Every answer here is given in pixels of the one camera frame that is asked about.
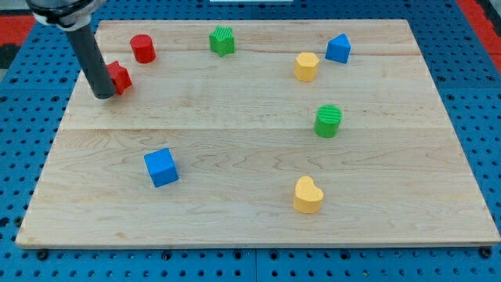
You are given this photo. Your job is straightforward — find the light wooden board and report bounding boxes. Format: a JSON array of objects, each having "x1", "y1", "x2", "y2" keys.
[{"x1": 16, "y1": 20, "x2": 500, "y2": 249}]

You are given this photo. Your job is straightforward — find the yellow heart block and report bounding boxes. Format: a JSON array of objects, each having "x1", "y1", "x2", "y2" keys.
[{"x1": 293, "y1": 175, "x2": 324, "y2": 214}]

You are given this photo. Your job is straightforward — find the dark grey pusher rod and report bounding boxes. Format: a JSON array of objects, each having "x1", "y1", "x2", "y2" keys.
[{"x1": 66, "y1": 25, "x2": 115, "y2": 99}]

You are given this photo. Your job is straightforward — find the blue cube block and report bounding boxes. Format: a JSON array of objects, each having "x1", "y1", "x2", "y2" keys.
[{"x1": 144, "y1": 148, "x2": 179, "y2": 187}]

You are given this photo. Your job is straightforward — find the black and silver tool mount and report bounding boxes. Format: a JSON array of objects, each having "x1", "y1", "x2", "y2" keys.
[{"x1": 26, "y1": 0, "x2": 106, "y2": 31}]

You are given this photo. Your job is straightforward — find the blue triangular prism block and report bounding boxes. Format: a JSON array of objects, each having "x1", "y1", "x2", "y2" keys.
[{"x1": 325, "y1": 34, "x2": 351, "y2": 63}]

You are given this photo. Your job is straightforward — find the yellow hexagon block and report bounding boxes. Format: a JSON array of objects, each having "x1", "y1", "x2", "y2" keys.
[{"x1": 294, "y1": 52, "x2": 319, "y2": 82}]

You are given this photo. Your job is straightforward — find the green star block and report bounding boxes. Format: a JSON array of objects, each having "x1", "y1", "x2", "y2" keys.
[{"x1": 209, "y1": 26, "x2": 236, "y2": 57}]

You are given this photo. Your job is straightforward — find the red star block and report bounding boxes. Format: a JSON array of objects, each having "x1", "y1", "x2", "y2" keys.
[{"x1": 106, "y1": 61, "x2": 132, "y2": 95}]

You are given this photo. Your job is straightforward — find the red cylinder block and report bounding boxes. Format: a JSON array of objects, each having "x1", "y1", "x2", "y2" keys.
[{"x1": 130, "y1": 34, "x2": 156, "y2": 63}]

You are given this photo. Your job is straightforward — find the green cylinder block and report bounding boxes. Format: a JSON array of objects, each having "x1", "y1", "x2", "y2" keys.
[{"x1": 314, "y1": 104, "x2": 343, "y2": 138}]

